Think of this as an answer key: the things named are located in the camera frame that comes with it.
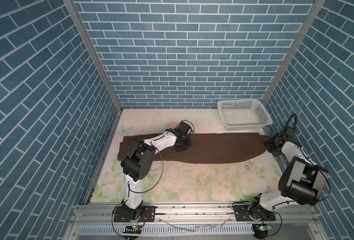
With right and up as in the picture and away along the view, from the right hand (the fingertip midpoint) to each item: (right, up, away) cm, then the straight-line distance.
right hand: (266, 142), depth 91 cm
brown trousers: (-38, -3, 0) cm, 38 cm away
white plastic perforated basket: (-2, +18, +29) cm, 34 cm away
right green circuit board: (-13, -39, -20) cm, 45 cm away
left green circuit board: (-75, -40, -19) cm, 87 cm away
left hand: (-47, -4, +4) cm, 47 cm away
